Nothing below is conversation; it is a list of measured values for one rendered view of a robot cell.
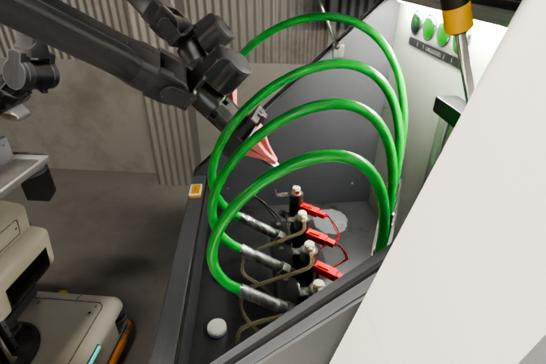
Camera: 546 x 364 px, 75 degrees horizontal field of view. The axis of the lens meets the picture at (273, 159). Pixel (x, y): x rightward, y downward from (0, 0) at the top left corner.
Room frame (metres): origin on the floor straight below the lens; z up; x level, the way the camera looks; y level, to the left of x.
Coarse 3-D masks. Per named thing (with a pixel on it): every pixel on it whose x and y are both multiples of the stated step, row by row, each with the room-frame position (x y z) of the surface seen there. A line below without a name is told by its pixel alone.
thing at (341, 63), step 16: (320, 64) 0.50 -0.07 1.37; (336, 64) 0.50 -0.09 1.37; (352, 64) 0.50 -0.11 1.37; (288, 80) 0.50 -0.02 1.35; (384, 80) 0.51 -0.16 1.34; (256, 96) 0.50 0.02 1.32; (240, 112) 0.49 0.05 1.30; (400, 112) 0.51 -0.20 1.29; (224, 128) 0.49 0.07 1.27; (400, 128) 0.51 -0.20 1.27; (224, 144) 0.49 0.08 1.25; (400, 144) 0.51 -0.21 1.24; (400, 160) 0.51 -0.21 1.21; (208, 176) 0.49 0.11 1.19; (224, 208) 0.49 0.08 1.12; (256, 224) 0.49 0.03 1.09
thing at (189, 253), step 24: (192, 216) 0.69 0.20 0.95; (192, 240) 0.60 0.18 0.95; (192, 264) 0.53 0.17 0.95; (168, 288) 0.47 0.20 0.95; (192, 288) 0.51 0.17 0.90; (168, 312) 0.41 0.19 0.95; (192, 312) 0.48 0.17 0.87; (168, 336) 0.37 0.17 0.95; (192, 336) 0.45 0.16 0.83; (168, 360) 0.33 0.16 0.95
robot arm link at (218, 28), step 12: (168, 24) 0.79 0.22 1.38; (192, 24) 0.79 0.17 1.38; (204, 24) 0.79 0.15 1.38; (216, 24) 0.77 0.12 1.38; (168, 36) 0.78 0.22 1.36; (180, 36) 0.78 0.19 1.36; (192, 36) 0.81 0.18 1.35; (204, 36) 0.77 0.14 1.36; (216, 36) 0.77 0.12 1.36; (228, 36) 0.77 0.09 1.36; (204, 48) 0.77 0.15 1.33
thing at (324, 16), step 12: (324, 12) 0.65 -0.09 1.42; (276, 24) 0.68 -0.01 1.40; (288, 24) 0.67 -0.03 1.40; (360, 24) 0.63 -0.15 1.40; (264, 36) 0.68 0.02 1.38; (372, 36) 0.62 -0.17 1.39; (252, 48) 0.69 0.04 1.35; (384, 48) 0.61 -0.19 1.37; (396, 60) 0.61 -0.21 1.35; (396, 72) 0.60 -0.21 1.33; (396, 84) 0.61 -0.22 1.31
